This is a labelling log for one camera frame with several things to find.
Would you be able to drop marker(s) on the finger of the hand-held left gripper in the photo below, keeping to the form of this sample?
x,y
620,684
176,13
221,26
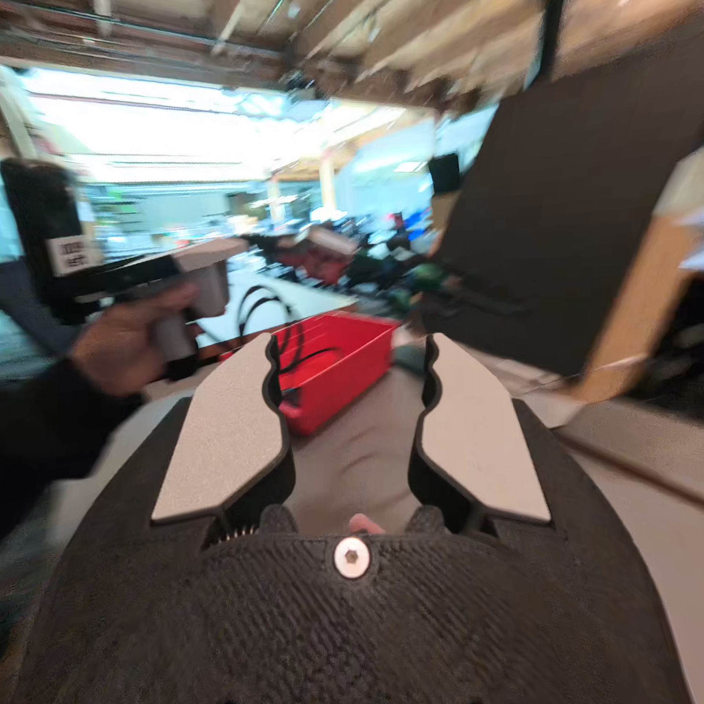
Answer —
x,y
212,254

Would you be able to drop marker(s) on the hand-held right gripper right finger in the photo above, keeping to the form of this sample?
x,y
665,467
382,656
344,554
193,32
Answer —
x,y
478,440

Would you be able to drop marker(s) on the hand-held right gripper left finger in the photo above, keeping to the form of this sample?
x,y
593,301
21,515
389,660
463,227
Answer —
x,y
225,434

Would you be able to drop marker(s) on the red plastic bin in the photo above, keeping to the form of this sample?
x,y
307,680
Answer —
x,y
341,374

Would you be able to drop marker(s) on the person's left forearm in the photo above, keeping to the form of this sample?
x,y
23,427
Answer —
x,y
44,434

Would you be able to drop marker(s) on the grey desk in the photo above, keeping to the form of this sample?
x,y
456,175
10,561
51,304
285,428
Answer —
x,y
649,440
352,456

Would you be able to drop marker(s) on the person's left hand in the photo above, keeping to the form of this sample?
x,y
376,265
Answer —
x,y
121,346

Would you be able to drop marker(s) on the black tablet on stand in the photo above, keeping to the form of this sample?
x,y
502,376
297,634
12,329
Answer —
x,y
550,220

